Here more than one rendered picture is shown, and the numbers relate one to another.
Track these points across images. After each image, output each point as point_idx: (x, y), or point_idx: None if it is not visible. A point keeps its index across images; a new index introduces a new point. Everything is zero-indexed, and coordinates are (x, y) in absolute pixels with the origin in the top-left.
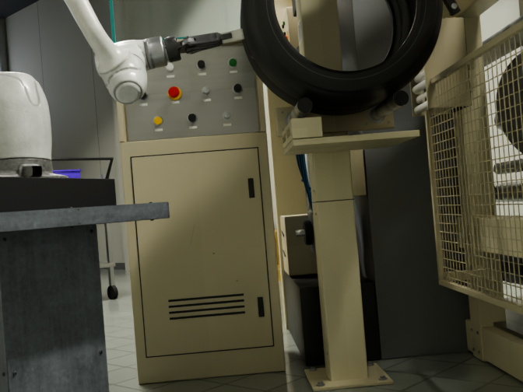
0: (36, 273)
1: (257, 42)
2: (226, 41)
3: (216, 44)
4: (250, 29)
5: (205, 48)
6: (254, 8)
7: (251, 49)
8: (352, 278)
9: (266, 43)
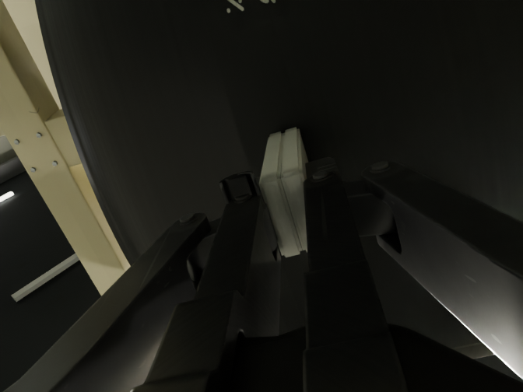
0: None
1: (79, 94)
2: (264, 169)
3: (323, 190)
4: (111, 169)
5: (432, 225)
6: (124, 246)
7: (131, 61)
8: None
9: (55, 75)
